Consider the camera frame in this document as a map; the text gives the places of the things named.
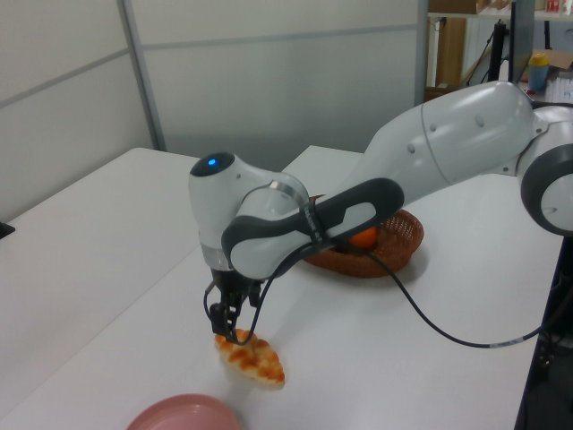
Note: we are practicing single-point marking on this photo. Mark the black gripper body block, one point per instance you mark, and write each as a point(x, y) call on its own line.
point(233, 289)

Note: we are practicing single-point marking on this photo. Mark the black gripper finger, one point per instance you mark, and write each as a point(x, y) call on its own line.
point(220, 318)

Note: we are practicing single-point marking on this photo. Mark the braided toy bread loaf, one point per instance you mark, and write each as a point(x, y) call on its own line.
point(255, 363)

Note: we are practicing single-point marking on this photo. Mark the orange toy tangerine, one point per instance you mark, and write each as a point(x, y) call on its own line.
point(365, 239)

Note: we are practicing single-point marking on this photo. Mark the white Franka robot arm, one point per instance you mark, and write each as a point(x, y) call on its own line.
point(447, 139)

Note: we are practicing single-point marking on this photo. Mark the pink plate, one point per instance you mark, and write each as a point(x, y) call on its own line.
point(183, 414)

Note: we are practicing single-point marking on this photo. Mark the brown woven basket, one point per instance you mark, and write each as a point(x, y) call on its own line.
point(398, 246)

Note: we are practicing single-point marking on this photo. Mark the grey office partition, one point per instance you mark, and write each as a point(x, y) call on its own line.
point(67, 89)
point(277, 89)

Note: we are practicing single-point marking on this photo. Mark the small black object table edge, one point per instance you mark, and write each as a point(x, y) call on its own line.
point(6, 230)

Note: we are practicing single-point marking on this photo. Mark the black tripod stand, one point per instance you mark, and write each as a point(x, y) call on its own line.
point(498, 49)

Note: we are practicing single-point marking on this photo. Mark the white shelf board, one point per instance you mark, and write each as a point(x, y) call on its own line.
point(474, 14)

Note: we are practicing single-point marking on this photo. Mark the blue bottle yellow lid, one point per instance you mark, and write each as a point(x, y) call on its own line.
point(538, 74)

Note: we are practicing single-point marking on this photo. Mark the dark monitor panel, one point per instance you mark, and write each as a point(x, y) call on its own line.
point(523, 36)

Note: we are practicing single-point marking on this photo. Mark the open cardboard box white contents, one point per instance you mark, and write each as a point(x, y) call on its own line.
point(561, 83)

